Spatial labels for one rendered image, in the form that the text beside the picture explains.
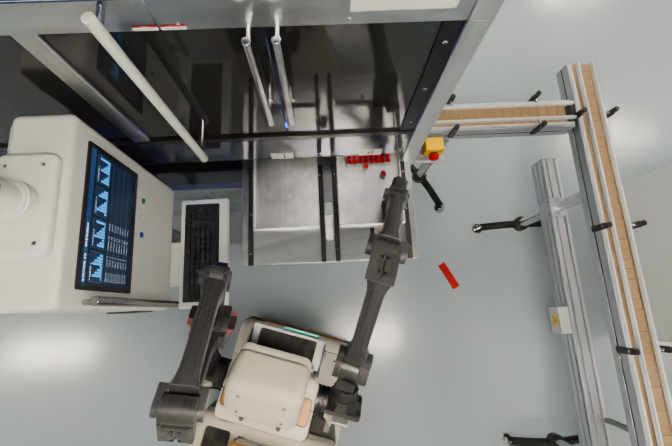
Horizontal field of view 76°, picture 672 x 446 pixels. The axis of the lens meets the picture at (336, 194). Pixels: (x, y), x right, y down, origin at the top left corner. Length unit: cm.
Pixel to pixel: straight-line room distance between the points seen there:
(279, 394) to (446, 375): 160
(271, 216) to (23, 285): 88
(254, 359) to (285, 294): 136
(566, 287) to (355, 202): 110
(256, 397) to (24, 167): 81
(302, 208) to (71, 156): 86
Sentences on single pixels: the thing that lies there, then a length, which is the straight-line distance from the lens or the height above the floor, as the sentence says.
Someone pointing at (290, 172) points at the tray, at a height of 88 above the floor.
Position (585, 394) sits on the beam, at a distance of 236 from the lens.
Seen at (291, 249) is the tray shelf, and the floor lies 88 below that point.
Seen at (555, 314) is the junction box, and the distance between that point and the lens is 233.
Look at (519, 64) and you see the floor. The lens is 331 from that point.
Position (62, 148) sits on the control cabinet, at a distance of 130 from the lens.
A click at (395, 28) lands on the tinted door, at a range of 103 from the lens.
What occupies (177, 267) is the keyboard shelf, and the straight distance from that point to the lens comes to 190.
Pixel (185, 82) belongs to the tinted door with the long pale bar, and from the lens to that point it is 123.
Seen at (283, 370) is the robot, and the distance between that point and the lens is 126.
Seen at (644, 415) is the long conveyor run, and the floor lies 93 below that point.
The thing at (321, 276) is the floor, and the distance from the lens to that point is 260.
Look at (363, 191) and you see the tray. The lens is 178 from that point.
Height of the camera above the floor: 259
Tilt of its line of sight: 75 degrees down
